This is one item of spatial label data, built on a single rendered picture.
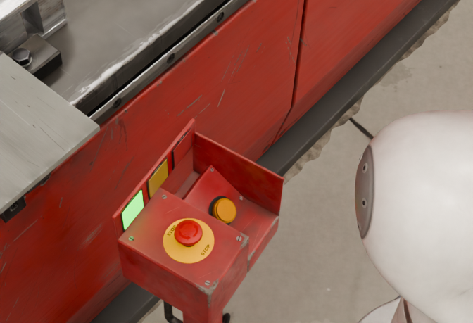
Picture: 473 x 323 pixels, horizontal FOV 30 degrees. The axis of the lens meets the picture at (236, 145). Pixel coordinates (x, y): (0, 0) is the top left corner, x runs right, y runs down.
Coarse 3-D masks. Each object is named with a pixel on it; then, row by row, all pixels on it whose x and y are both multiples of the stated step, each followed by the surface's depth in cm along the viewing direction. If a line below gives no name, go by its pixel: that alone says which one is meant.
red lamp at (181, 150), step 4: (188, 132) 129; (188, 136) 129; (184, 140) 129; (188, 140) 130; (180, 144) 128; (184, 144) 130; (188, 144) 131; (176, 148) 127; (180, 148) 129; (184, 148) 130; (188, 148) 132; (176, 152) 128; (180, 152) 130; (184, 152) 131; (176, 156) 129; (180, 156) 130; (176, 160) 130; (180, 160) 131; (176, 164) 130
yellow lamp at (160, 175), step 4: (164, 164) 126; (160, 168) 125; (164, 168) 127; (156, 172) 125; (160, 172) 126; (164, 172) 128; (152, 176) 124; (156, 176) 125; (160, 176) 127; (164, 176) 128; (152, 180) 125; (156, 180) 126; (160, 180) 128; (164, 180) 129; (152, 184) 126; (156, 184) 127; (160, 184) 128; (152, 188) 126; (156, 188) 128; (152, 192) 127
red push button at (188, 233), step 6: (180, 222) 123; (186, 222) 123; (192, 222) 123; (180, 228) 122; (186, 228) 122; (192, 228) 122; (198, 228) 122; (174, 234) 122; (180, 234) 122; (186, 234) 122; (192, 234) 122; (198, 234) 122; (180, 240) 121; (186, 240) 121; (192, 240) 121; (198, 240) 122; (186, 246) 124
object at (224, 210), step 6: (222, 198) 134; (216, 204) 133; (222, 204) 134; (228, 204) 134; (216, 210) 133; (222, 210) 133; (228, 210) 134; (234, 210) 134; (216, 216) 133; (222, 216) 133; (228, 216) 134; (234, 216) 135; (228, 222) 134
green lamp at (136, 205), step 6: (138, 198) 123; (132, 204) 122; (138, 204) 124; (126, 210) 121; (132, 210) 123; (138, 210) 125; (126, 216) 122; (132, 216) 124; (126, 222) 123; (126, 228) 124
